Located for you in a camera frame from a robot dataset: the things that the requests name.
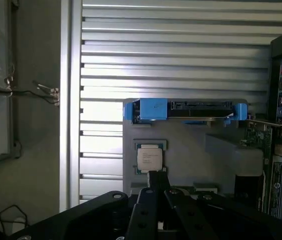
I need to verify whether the CPU with silver lid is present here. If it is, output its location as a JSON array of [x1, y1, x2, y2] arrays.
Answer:
[[133, 142, 168, 176]]

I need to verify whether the grey parts rack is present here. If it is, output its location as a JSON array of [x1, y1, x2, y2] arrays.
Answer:
[[122, 98, 273, 201]]

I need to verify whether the green RAM stick with label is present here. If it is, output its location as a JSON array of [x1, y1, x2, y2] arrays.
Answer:
[[268, 153, 282, 220]]

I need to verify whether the disk in blue caddy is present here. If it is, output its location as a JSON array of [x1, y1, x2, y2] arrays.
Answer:
[[123, 98, 248, 126]]

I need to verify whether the green graphics card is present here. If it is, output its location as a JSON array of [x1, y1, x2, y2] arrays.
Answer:
[[240, 116, 282, 161]]

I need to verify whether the black cable on floor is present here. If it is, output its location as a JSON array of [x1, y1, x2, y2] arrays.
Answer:
[[0, 204, 29, 227]]

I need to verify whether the thin black wire with clip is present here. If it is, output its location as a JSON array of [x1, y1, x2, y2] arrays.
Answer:
[[12, 79, 60, 107]]

